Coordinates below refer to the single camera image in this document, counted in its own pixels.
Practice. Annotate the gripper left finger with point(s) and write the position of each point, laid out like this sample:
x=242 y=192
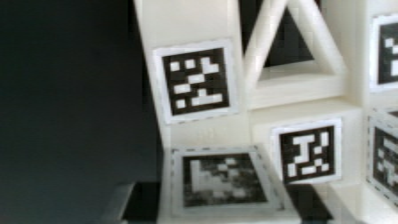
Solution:
x=131 y=208

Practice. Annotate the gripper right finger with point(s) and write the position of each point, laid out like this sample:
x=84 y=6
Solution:
x=307 y=203

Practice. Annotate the white tagged cube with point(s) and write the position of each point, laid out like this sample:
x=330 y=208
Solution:
x=382 y=153
x=220 y=188

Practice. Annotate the white chair seat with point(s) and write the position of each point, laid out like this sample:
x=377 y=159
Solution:
x=309 y=132

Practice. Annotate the white chair back frame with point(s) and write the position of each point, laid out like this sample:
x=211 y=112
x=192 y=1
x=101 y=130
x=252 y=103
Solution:
x=316 y=55

